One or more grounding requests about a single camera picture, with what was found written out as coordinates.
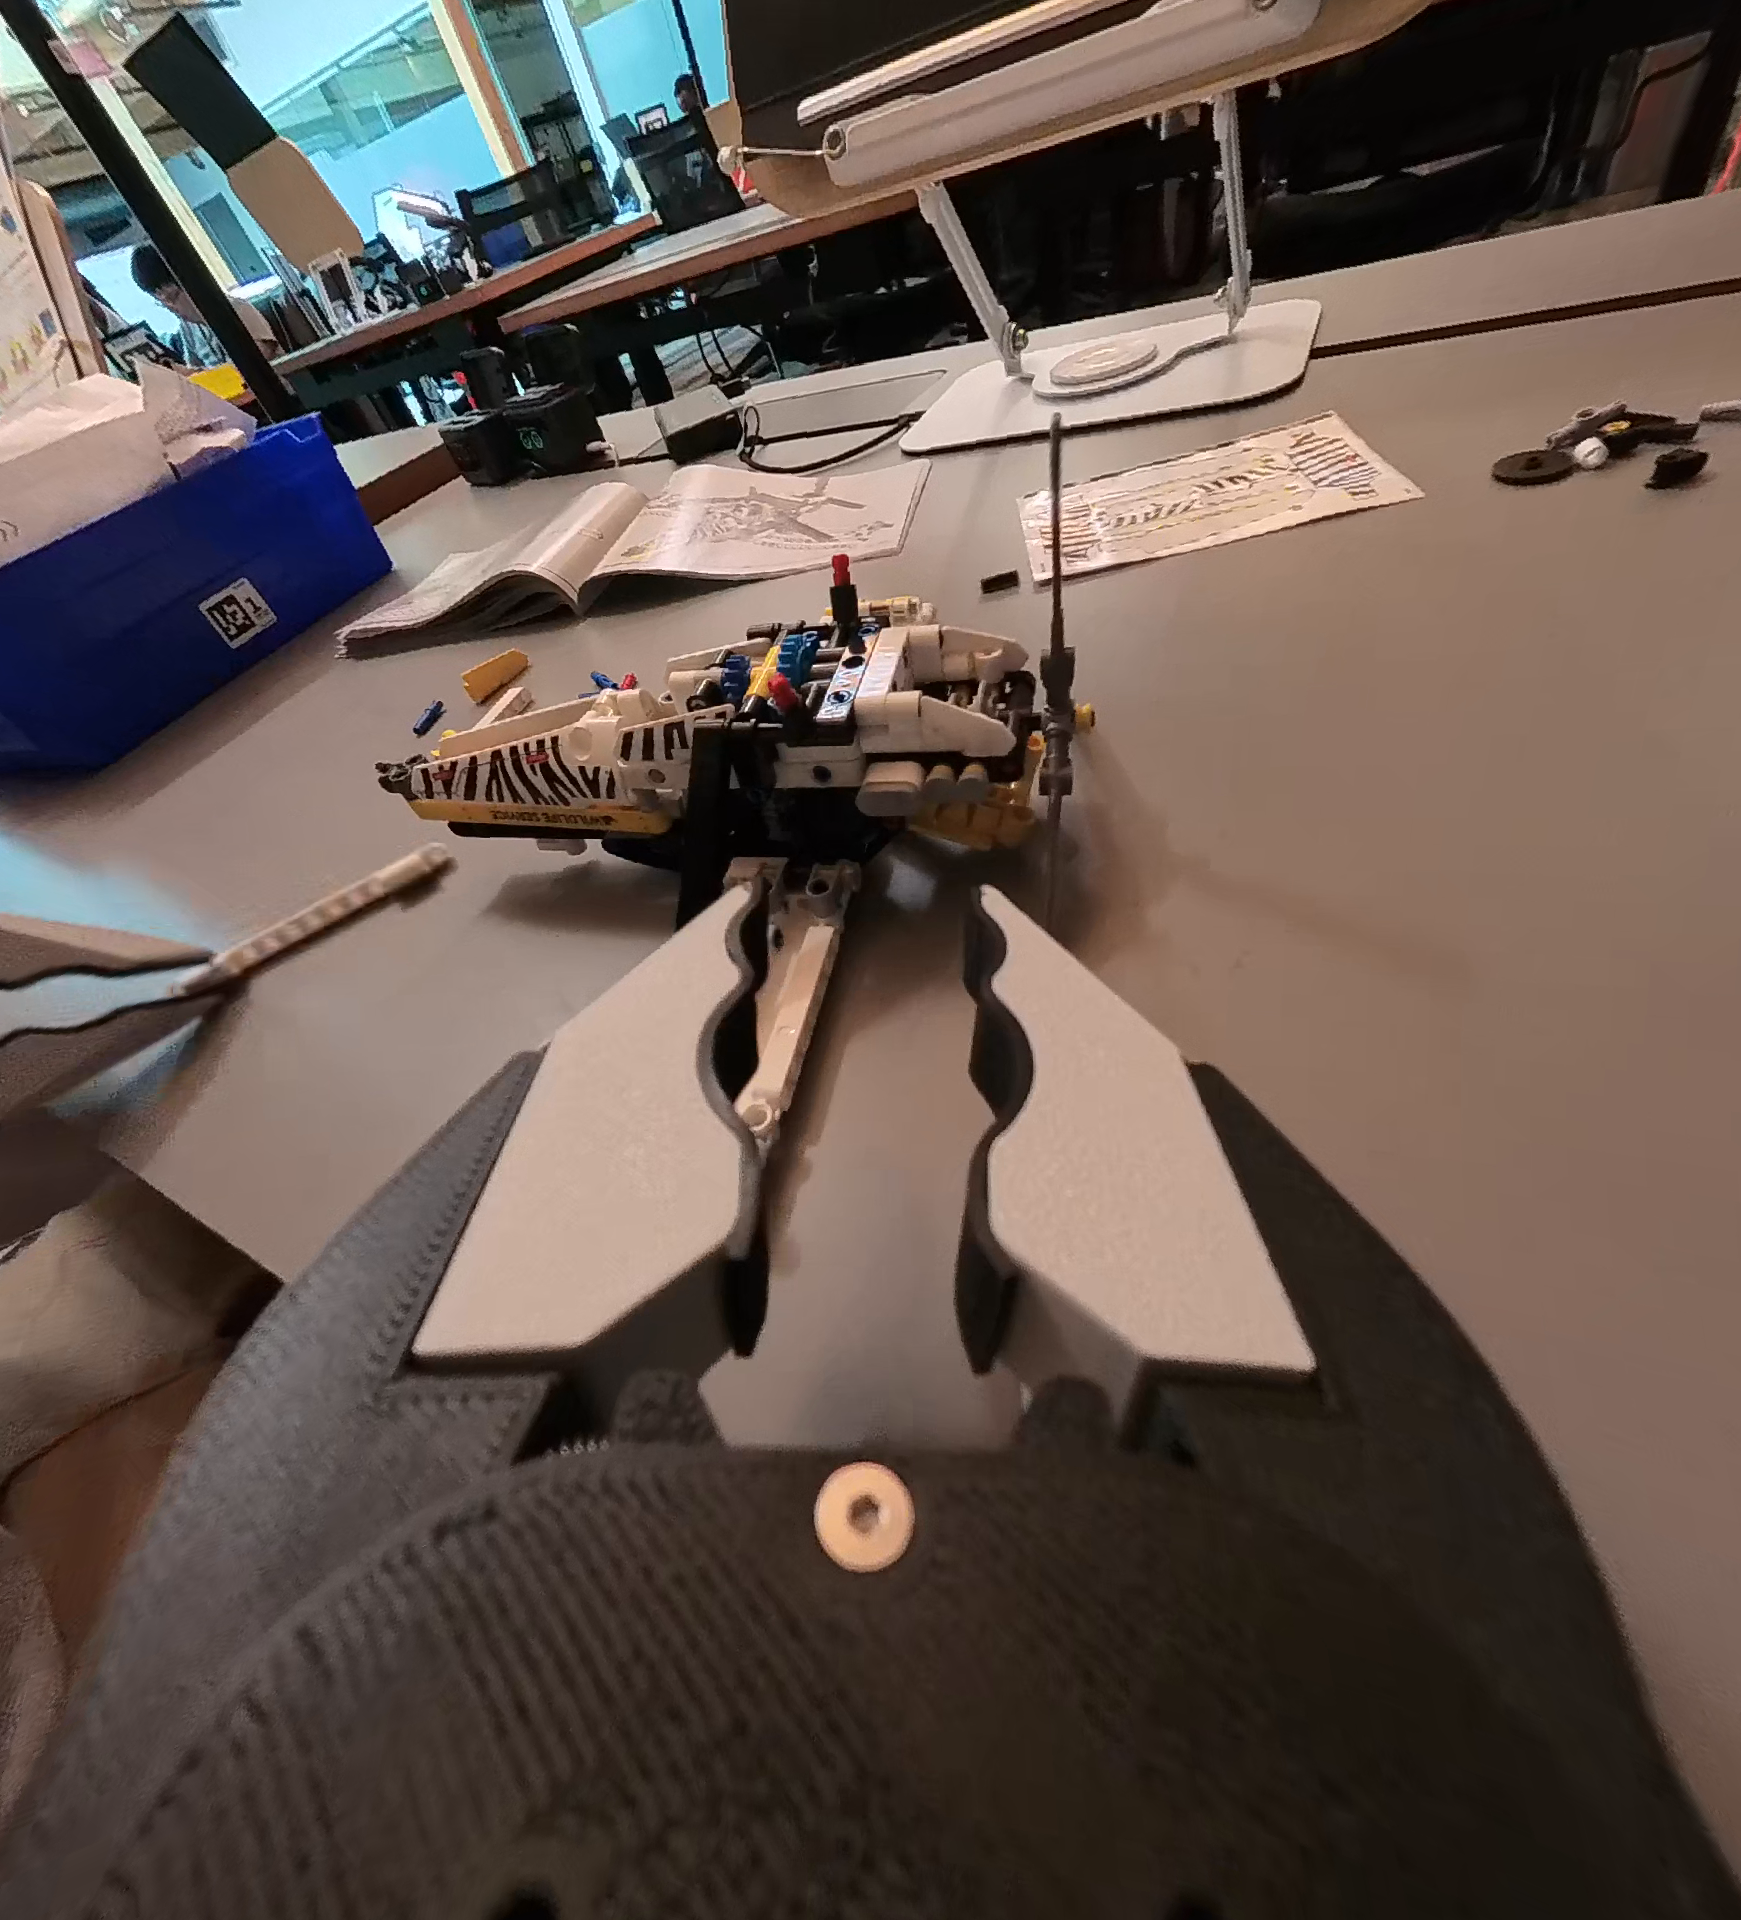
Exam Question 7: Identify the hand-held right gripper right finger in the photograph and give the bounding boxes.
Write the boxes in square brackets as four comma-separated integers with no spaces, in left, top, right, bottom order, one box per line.
[960,883,1322,1383]

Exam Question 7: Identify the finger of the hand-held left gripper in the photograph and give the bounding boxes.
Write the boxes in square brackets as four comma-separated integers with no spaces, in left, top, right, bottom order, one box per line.
[0,896,219,999]
[0,977,230,1150]

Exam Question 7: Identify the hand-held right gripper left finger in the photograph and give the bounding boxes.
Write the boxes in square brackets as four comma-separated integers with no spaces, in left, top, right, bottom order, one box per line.
[408,883,778,1375]

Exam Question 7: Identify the long white lego beam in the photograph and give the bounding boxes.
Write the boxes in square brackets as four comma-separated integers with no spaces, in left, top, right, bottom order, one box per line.
[177,842,455,999]

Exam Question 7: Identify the zebra striped lego helicopter model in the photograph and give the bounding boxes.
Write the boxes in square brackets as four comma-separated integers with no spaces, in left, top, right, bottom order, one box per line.
[375,411,1103,1158]

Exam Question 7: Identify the open lego instruction booklet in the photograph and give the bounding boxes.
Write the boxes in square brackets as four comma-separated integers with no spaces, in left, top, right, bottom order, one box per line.
[336,460,932,662]

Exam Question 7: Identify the blue plastic storage bin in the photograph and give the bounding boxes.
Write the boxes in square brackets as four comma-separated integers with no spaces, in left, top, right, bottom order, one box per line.
[0,411,395,774]

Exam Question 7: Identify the crumpled white paper bags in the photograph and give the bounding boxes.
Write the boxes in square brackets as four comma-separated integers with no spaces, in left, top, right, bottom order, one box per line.
[0,367,265,587]

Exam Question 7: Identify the zebra print sticker sheet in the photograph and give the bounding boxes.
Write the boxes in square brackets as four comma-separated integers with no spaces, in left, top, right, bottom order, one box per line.
[1017,411,1423,584]

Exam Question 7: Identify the black battery chargers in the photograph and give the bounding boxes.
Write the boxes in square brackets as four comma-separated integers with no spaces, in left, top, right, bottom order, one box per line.
[437,333,610,485]

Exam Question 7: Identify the black slanted pole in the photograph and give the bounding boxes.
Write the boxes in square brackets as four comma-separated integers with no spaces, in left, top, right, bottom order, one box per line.
[0,0,309,421]

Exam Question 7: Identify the wooden background desk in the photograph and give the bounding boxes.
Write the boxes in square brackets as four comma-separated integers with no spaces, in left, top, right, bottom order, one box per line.
[275,210,661,410]

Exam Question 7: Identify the black and beige panel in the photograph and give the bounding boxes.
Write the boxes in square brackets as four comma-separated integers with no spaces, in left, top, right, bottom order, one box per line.
[120,13,361,265]

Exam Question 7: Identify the silver monitor stand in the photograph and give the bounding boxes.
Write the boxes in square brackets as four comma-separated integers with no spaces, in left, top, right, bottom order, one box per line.
[797,0,1326,456]

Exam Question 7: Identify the black cable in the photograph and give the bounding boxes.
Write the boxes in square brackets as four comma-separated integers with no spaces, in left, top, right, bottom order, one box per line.
[738,400,920,456]

